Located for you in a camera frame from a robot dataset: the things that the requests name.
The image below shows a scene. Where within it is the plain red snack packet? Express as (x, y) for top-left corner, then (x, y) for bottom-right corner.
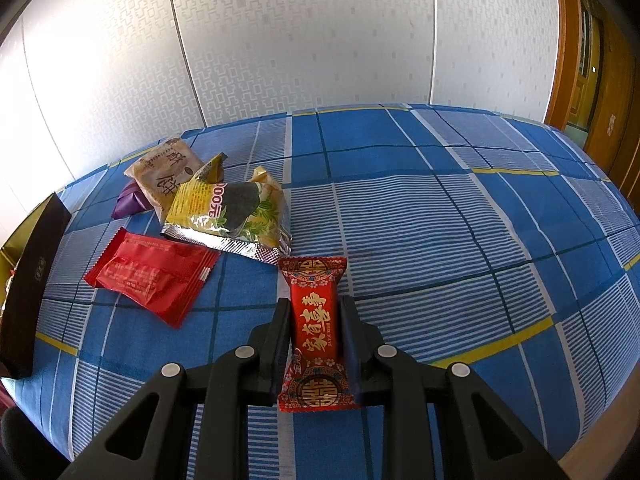
(84, 226), (222, 330)

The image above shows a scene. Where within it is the wooden door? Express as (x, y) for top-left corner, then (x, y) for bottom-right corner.
(545, 0), (640, 196)

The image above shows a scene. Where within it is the beige cake packet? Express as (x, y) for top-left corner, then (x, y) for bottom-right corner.
(124, 137), (206, 221)

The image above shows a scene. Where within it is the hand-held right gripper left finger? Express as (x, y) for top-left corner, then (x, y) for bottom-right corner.
(57, 297), (293, 480)

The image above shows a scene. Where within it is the purple snack packet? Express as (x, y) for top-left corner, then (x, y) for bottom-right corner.
(111, 180), (151, 220)

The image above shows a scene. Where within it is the red patterned snack packet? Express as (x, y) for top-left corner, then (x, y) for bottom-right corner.
(277, 256), (362, 413)

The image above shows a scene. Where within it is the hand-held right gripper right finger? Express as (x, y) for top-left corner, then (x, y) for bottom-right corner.
(339, 295), (596, 480)

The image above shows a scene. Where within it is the gold tin box black outside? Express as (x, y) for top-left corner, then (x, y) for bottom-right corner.
(0, 192), (72, 380)

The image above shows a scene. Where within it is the yellow and green snack packet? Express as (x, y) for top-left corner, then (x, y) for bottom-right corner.
(161, 154), (293, 266)

